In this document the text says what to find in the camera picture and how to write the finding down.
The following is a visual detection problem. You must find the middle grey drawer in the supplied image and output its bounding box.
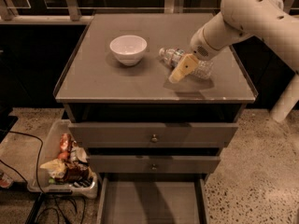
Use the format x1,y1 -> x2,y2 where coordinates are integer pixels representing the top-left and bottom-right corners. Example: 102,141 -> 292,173
89,155 -> 221,174

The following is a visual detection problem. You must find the brown snack packet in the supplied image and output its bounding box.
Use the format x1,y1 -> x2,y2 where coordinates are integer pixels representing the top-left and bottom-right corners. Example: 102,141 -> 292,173
63,163 -> 90,182

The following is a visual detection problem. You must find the yellow snack bag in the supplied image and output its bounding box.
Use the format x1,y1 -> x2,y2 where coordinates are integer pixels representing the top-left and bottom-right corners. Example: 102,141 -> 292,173
40,159 -> 66,178

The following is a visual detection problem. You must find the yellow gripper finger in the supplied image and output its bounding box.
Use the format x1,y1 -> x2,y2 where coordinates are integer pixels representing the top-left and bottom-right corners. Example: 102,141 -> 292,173
169,53 -> 199,83

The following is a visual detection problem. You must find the grey drawer cabinet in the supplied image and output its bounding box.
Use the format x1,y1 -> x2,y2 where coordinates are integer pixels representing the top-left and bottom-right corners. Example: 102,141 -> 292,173
52,12 -> 259,224

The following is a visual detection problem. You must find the brass top drawer knob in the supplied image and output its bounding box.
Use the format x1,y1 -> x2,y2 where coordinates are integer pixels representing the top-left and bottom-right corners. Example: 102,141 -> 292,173
150,134 -> 159,143

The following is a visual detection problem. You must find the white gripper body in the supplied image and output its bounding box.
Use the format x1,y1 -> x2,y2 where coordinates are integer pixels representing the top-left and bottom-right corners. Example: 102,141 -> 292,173
190,27 -> 222,61

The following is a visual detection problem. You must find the bottom grey open drawer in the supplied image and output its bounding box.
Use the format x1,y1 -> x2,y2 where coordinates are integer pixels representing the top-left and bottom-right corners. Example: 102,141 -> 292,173
96,174 -> 210,224

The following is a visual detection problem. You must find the top grey drawer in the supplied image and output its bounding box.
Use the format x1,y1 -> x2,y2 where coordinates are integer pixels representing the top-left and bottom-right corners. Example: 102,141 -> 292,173
69,122 -> 237,148

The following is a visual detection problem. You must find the clear plastic water bottle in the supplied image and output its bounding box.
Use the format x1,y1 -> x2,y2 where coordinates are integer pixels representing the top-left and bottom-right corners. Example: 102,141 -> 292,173
159,48 -> 213,79

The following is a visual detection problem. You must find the metal window railing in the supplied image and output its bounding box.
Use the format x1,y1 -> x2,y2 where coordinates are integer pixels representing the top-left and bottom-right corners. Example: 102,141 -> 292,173
0,0 -> 299,26

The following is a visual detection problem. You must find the white ceramic bowl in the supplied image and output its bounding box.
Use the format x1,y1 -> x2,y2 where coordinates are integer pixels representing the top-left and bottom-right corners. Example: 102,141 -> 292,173
109,35 -> 148,66

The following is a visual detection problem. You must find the black cable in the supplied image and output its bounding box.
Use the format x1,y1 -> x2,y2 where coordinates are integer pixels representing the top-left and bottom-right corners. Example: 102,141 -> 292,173
0,129 -> 87,224

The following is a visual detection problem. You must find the clear plastic storage bin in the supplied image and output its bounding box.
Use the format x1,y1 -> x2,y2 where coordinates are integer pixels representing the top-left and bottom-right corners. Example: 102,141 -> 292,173
27,119 -> 98,199

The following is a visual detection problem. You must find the red white floor object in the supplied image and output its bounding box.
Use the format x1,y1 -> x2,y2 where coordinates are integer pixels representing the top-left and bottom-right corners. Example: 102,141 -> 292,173
0,172 -> 13,189

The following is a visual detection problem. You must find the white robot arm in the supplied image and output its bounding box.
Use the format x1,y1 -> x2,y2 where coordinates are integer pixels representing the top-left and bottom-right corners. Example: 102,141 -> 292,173
169,0 -> 299,83

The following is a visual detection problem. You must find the red snack can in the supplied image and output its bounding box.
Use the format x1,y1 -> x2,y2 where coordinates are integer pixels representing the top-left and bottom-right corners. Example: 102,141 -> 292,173
60,133 -> 72,152

